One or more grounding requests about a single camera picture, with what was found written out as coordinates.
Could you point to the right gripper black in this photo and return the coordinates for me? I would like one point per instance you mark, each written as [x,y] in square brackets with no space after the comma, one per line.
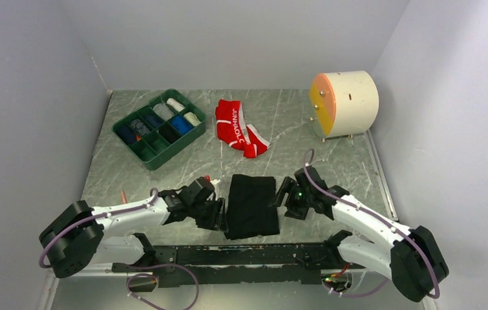
[289,185]

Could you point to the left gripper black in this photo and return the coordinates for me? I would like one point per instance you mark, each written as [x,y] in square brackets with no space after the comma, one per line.
[217,220]

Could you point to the black underwear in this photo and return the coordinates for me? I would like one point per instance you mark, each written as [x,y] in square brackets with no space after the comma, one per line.
[249,213]

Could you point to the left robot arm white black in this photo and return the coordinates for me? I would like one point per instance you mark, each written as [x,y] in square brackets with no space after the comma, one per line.
[83,235]

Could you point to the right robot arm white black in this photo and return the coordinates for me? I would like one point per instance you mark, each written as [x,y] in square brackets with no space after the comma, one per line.
[409,258]

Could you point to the red white underwear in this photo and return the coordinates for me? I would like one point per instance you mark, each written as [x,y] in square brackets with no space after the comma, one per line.
[232,129]

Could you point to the bright blue rolled sock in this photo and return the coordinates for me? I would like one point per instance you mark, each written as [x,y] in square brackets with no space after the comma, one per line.
[181,124]

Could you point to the black rolled sock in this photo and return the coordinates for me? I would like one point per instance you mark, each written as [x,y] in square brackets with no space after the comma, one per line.
[170,134]

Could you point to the cream round cabinet orange front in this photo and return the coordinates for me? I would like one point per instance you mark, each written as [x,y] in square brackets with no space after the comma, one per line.
[343,103]

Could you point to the cream rolled sock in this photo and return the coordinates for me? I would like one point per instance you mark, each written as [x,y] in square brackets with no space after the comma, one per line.
[192,119]

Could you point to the green compartment organizer tray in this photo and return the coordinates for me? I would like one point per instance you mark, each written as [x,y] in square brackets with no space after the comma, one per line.
[152,150]

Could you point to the dark striped rolled sock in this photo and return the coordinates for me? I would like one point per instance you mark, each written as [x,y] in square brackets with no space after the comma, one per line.
[140,127]

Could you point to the navy blue rolled sock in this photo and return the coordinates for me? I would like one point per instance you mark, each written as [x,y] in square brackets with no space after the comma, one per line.
[153,120]

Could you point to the white rolled sock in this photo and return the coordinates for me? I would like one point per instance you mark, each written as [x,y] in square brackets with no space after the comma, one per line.
[177,106]

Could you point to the grey striped rolled sock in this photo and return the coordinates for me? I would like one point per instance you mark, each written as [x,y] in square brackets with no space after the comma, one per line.
[163,111]

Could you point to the dark blue rolled sock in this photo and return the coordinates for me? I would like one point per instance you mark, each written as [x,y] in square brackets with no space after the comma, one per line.
[127,135]

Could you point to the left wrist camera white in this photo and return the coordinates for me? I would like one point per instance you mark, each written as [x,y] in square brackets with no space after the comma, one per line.
[214,182]

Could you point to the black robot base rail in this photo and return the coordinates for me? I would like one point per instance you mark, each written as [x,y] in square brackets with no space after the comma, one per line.
[306,263]

